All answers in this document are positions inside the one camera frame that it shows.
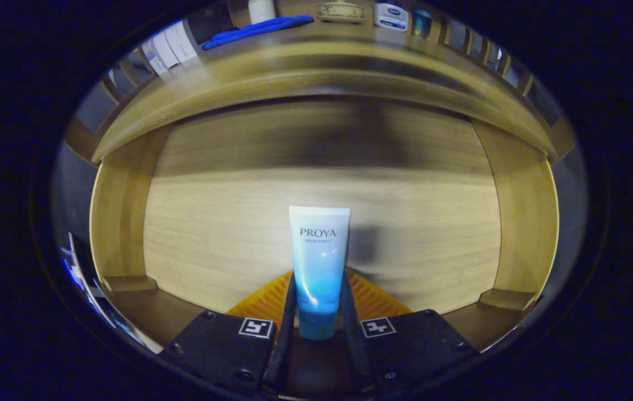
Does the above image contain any blue folded cloth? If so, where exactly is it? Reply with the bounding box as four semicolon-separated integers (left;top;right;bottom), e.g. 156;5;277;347
202;15;315;51

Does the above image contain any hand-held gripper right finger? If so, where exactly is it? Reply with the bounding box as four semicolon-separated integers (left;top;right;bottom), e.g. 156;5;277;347
340;267;481;390

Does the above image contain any wooden cabinet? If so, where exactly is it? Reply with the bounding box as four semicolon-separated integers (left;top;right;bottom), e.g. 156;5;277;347
63;0;576;165

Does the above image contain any thin lavender book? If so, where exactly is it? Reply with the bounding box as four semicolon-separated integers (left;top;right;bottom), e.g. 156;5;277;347
141;39;167;76

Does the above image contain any wooden drawer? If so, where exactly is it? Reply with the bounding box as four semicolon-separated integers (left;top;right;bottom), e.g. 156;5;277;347
89;97;559;351

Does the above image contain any wooden countertop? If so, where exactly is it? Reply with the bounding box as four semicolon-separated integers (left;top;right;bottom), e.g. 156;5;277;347
91;11;559;163

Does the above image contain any white and blue cosmetic tube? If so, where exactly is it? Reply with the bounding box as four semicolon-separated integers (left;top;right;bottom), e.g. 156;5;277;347
289;206;351;341

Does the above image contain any beige lidded ceramic teacup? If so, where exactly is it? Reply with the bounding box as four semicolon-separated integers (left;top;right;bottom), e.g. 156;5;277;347
316;1;366;24

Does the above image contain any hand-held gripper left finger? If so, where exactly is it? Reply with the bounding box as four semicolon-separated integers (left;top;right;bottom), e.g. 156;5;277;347
159;271;298;399

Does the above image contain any white pump bottle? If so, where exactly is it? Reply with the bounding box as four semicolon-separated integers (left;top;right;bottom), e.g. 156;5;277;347
248;0;276;24

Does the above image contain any white lotion bottle blue cap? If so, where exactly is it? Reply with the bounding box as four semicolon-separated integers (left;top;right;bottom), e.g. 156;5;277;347
373;3;410;32

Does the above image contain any teal slim bottle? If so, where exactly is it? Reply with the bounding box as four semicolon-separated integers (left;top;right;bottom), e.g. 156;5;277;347
411;8;433;40

